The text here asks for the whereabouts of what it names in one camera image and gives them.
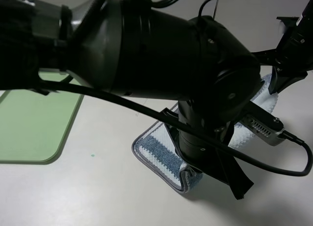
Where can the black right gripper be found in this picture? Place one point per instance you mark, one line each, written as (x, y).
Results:
(291, 59)

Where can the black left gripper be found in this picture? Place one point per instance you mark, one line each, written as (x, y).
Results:
(216, 122)

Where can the blue white striped towel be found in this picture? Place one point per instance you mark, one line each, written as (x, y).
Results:
(156, 150)

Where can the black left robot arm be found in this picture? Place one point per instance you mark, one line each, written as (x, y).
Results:
(191, 74)

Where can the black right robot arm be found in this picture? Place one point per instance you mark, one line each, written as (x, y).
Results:
(304, 21)

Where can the green plastic tray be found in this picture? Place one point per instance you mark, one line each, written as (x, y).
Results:
(34, 128)

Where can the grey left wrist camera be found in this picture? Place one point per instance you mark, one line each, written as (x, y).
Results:
(263, 124)

